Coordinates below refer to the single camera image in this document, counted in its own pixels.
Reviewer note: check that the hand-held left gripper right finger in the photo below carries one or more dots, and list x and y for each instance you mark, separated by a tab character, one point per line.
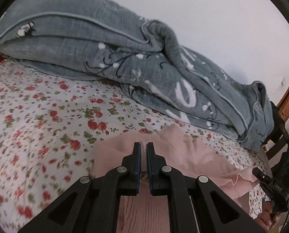
149	165

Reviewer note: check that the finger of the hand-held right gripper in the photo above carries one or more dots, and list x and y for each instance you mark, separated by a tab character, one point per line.
262	174
268	191

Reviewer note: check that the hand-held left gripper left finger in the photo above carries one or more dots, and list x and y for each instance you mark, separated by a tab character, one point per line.
138	165

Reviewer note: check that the pink knit sweater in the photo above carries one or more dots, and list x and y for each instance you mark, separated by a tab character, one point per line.
195	155

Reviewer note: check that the person's right hand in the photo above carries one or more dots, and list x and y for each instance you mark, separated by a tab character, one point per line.
267	220

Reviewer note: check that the wooden bed footboard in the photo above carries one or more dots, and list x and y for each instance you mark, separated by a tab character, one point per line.
276	140

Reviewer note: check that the black cloth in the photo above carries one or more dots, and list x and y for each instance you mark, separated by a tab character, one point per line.
275	111

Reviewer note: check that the floral bed sheet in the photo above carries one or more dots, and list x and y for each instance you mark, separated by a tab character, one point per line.
37	116

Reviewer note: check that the grey printed blanket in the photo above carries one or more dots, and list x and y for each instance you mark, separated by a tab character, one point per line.
74	36

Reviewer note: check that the white wall switch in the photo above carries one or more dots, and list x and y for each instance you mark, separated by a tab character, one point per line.
283	80

